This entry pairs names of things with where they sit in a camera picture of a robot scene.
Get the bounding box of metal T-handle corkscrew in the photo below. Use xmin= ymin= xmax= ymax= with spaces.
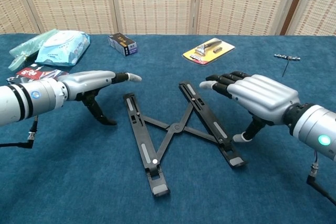
xmin=274 ymin=53 xmax=302 ymax=78

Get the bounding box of razor in yellow blister pack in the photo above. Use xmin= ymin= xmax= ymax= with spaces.
xmin=182 ymin=37 xmax=236 ymax=65

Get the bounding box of black red patterned flat box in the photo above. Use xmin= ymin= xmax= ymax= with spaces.
xmin=6 ymin=63 xmax=69 ymax=84

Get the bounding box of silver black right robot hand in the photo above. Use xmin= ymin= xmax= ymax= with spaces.
xmin=199 ymin=70 xmax=301 ymax=143

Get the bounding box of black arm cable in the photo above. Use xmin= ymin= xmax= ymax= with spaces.
xmin=306 ymin=150 xmax=336 ymax=206
xmin=0 ymin=120 xmax=39 ymax=150

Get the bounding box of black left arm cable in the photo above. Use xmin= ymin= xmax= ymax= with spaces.
xmin=0 ymin=120 xmax=39 ymax=150

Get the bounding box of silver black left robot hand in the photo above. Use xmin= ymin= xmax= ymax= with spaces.
xmin=56 ymin=70 xmax=142 ymax=126

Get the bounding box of small dark box gold label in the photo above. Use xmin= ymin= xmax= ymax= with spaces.
xmin=108 ymin=32 xmax=138 ymax=57

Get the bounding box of black folding laptop stand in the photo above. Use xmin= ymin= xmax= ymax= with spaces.
xmin=122 ymin=81 xmax=248 ymax=198

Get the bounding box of mint green plastic pouch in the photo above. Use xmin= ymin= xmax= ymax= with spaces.
xmin=7 ymin=29 xmax=57 ymax=72

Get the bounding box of light blue wet wipes pack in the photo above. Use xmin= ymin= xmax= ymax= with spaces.
xmin=35 ymin=30 xmax=91 ymax=67

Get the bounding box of brown wooden post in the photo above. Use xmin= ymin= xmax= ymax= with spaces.
xmin=279 ymin=0 xmax=312 ymax=35

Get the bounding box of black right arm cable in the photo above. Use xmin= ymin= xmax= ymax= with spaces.
xmin=306 ymin=150 xmax=336 ymax=206

